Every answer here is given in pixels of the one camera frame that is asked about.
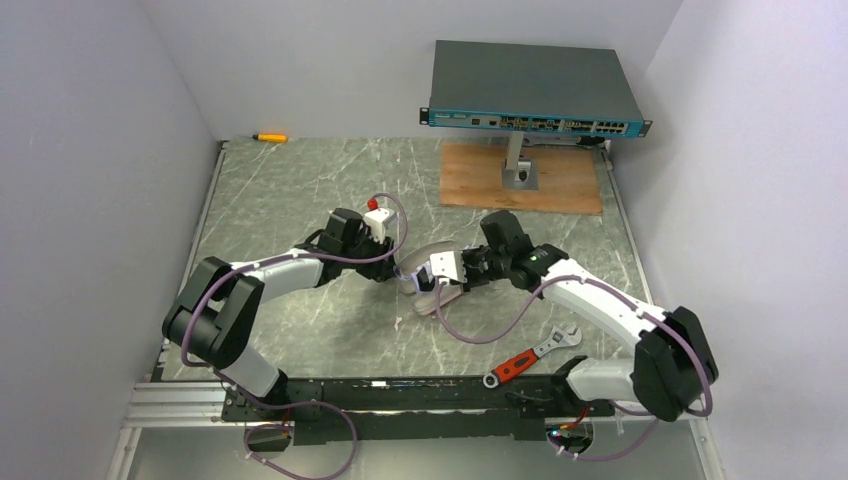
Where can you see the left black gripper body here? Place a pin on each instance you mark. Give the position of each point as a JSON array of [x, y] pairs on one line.
[[385, 266]]

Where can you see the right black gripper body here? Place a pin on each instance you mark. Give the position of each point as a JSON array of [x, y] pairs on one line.
[[468, 266]]

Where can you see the pink umbrella case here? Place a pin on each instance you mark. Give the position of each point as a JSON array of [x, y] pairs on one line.
[[425, 303]]

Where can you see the lilac umbrella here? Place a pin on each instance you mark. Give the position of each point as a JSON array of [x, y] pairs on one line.
[[416, 281]]

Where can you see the wooden base board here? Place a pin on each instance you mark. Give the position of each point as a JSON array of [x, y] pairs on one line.
[[549, 180]]

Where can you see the network switch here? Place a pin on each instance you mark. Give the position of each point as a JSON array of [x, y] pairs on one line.
[[531, 89]]

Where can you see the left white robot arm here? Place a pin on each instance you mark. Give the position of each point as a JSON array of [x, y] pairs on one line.
[[214, 314]]

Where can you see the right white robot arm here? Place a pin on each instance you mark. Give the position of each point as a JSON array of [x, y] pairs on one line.
[[671, 368]]

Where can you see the black yellow tool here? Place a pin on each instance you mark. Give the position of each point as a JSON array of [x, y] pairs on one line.
[[590, 141]]

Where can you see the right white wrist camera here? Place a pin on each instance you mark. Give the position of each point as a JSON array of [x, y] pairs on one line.
[[447, 267]]

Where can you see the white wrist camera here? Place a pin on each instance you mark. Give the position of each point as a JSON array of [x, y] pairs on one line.
[[447, 267], [379, 220]]

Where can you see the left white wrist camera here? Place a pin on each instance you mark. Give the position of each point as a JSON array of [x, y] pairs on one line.
[[379, 220]]

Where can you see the red handled adjustable wrench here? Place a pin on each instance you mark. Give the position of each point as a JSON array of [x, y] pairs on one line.
[[508, 370]]

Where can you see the yellow handled screwdriver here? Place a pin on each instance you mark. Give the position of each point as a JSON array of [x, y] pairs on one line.
[[270, 138]]

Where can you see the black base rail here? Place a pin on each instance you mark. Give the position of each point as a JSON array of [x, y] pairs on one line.
[[321, 410]]

